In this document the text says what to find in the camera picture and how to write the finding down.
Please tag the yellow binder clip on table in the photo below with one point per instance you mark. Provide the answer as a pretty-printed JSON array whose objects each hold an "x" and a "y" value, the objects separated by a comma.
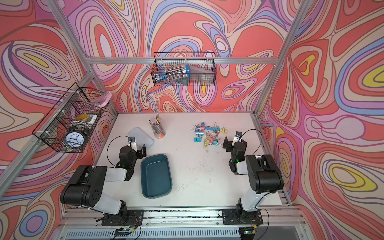
[{"x": 223, "y": 130}]

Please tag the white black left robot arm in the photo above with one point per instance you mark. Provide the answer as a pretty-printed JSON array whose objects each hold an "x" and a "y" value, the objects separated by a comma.
[{"x": 85, "y": 189}]

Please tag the black wire basket left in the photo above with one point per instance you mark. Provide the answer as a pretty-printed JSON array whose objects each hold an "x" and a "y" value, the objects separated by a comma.
[{"x": 51, "y": 130}]

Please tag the clear tube with pens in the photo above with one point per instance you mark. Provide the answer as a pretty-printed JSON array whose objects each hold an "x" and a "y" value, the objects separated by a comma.
[{"x": 173, "y": 73}]

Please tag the pink plastic item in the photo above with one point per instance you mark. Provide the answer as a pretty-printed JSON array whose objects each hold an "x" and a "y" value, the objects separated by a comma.
[{"x": 102, "y": 100}]

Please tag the teal binder clip on table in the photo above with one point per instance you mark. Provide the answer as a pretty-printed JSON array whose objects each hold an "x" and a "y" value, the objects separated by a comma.
[{"x": 216, "y": 128}]

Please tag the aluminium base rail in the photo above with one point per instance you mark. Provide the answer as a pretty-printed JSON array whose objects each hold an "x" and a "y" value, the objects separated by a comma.
[{"x": 279, "y": 223}]

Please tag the yellow binder clip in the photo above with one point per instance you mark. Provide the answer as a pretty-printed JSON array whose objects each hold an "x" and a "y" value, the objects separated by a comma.
[
  {"x": 206, "y": 143},
  {"x": 223, "y": 130}
]

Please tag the clear cup with pens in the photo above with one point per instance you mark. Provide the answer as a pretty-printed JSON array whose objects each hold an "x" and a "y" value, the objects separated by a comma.
[{"x": 157, "y": 127}]

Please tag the dark teal storage tray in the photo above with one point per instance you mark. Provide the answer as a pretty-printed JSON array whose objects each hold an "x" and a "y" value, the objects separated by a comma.
[{"x": 156, "y": 177}]

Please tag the translucent blue box lid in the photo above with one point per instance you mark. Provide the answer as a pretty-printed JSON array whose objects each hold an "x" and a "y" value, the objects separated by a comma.
[{"x": 141, "y": 138}]

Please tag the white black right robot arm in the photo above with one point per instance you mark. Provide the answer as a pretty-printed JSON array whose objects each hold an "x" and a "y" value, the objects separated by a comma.
[{"x": 265, "y": 179}]

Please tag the black wire basket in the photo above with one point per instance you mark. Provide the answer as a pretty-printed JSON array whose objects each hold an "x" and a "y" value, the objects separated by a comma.
[
  {"x": 51, "y": 130},
  {"x": 202, "y": 67}
]

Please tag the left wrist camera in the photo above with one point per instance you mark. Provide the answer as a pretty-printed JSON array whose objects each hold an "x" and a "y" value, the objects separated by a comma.
[{"x": 132, "y": 143}]

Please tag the black alarm clock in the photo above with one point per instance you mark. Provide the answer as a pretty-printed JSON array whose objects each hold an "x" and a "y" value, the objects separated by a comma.
[{"x": 76, "y": 137}]

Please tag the black wire basket back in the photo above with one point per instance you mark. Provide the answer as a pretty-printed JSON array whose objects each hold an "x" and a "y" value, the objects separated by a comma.
[{"x": 202, "y": 67}]

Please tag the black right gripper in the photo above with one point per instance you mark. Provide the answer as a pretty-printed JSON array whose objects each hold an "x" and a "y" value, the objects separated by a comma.
[{"x": 228, "y": 143}]

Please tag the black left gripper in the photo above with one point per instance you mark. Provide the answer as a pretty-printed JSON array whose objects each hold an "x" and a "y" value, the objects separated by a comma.
[{"x": 139, "y": 154}]

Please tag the yellow white box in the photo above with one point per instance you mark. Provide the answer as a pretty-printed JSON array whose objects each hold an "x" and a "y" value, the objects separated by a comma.
[{"x": 88, "y": 118}]

